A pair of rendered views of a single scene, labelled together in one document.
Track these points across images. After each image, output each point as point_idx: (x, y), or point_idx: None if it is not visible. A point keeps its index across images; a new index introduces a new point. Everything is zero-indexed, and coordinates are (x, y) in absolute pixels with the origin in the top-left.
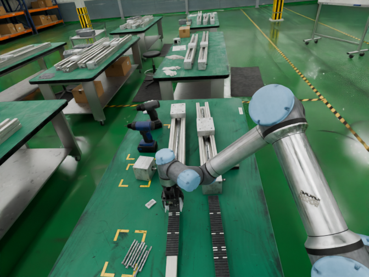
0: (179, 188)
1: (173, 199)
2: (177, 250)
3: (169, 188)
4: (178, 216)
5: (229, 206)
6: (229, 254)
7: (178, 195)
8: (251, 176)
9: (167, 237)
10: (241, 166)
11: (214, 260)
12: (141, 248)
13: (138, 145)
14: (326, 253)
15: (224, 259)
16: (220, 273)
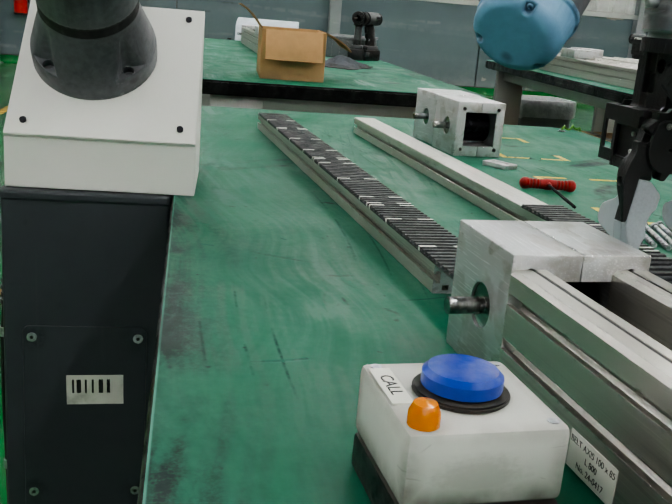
0: (647, 126)
1: (627, 100)
2: (531, 207)
3: (664, 63)
4: None
5: (379, 305)
6: (351, 232)
7: (619, 108)
8: (232, 419)
9: (593, 221)
10: (322, 488)
11: (396, 195)
12: (663, 240)
13: None
14: None
15: (367, 194)
16: (372, 186)
